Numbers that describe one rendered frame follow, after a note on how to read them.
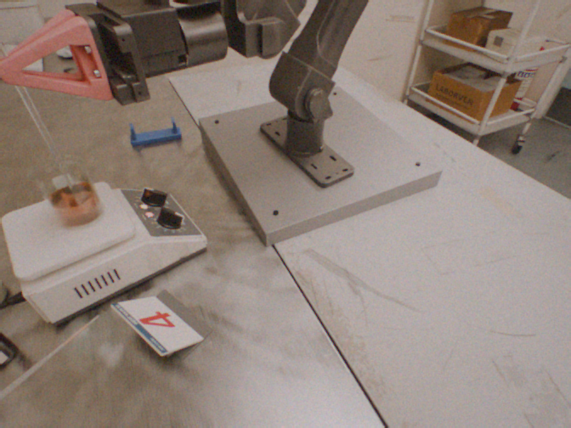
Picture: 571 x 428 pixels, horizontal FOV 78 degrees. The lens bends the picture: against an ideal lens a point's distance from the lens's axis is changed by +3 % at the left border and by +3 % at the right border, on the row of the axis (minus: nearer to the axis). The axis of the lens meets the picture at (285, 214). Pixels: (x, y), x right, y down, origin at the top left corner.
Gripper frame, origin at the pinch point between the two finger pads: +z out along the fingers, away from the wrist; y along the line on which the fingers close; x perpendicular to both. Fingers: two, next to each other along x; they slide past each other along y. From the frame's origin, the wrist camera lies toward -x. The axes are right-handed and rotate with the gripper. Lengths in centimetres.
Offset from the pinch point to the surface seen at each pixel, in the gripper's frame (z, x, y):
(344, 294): -20.9, 25.9, 22.9
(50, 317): 8.0, 23.4, 5.3
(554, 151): -265, 116, -5
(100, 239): 0.2, 17.0, 4.2
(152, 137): -17.3, 24.9, -27.4
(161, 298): -2.6, 25.4, 9.2
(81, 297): 4.6, 22.8, 5.4
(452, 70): -236, 76, -76
